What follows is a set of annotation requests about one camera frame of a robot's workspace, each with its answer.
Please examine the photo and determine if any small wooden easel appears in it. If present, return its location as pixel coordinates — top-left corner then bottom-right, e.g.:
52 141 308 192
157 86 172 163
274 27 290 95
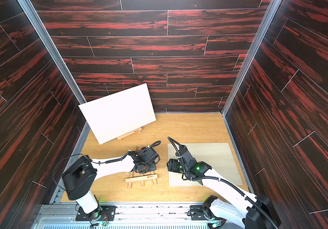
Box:
117 127 142 140
125 146 157 189

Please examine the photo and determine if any white wooden board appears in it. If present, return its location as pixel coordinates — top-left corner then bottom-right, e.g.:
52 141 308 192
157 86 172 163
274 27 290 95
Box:
167 143 243 187
79 84 156 145

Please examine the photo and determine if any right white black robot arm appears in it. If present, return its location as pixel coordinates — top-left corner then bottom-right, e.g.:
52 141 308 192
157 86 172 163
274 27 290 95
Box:
167 141 281 229

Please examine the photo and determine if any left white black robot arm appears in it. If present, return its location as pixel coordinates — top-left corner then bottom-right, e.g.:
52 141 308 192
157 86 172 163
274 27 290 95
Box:
62 147 160 214

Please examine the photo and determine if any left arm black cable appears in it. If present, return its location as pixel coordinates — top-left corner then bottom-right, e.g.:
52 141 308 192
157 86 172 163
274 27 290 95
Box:
52 140 162 192

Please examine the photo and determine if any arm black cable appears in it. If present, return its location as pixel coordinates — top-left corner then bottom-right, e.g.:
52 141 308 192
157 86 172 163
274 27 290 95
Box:
167 136 279 229
52 140 162 192

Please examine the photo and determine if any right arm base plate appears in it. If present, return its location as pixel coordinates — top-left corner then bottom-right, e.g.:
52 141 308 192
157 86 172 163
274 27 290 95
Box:
187 205 223 221

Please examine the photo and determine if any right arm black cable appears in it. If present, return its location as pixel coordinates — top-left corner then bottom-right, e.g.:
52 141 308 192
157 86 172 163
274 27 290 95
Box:
167 136 279 229

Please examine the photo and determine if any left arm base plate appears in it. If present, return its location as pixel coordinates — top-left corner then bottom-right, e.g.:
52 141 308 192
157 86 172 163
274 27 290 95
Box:
75 205 116 222

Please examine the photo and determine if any metal base rail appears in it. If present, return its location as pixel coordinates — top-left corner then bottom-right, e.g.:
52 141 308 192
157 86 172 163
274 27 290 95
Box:
32 202 273 229

